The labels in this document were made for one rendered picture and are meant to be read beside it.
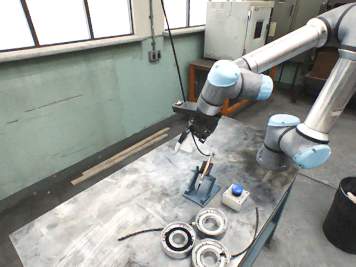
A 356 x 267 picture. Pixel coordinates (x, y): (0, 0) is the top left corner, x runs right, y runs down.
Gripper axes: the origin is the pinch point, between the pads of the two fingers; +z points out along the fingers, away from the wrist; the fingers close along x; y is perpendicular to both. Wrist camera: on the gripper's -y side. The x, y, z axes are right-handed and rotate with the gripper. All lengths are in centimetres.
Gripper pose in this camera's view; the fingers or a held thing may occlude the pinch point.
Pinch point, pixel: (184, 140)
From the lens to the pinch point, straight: 84.4
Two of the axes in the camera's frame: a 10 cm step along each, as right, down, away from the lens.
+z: -2.4, 5.9, 7.7
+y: 7.9, 5.8, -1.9
